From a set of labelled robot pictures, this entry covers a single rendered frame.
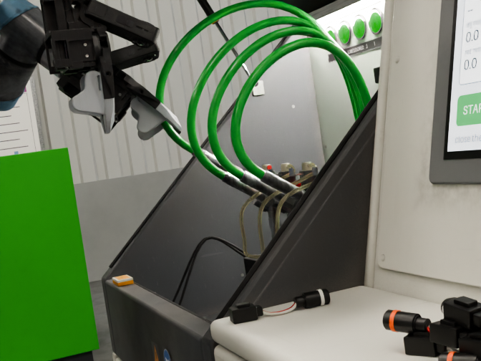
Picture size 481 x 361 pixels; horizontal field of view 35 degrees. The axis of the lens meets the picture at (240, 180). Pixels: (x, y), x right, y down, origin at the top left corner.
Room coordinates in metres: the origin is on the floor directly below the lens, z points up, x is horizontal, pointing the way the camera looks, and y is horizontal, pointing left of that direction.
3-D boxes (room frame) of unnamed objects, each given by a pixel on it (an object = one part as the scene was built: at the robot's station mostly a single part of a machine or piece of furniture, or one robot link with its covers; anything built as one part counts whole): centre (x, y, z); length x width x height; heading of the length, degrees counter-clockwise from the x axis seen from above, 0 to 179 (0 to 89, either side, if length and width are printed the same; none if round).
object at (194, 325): (1.25, 0.17, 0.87); 0.62 x 0.04 x 0.16; 21
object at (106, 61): (1.10, 0.17, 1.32); 0.05 x 0.02 x 0.09; 21
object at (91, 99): (1.09, 0.20, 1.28); 0.06 x 0.03 x 0.09; 111
